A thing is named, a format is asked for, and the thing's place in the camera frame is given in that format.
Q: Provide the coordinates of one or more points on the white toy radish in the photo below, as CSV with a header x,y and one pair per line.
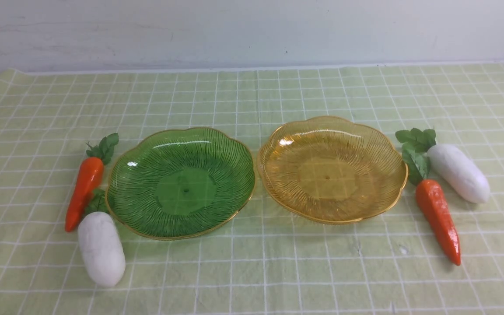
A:
x,y
450,163
99,242

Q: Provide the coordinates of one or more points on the green glass plate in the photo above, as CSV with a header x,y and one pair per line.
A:
x,y
180,183

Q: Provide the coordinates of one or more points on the amber glass plate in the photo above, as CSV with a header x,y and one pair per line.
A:
x,y
331,170

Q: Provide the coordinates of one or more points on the toy carrot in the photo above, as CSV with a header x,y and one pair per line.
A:
x,y
89,177
432,202

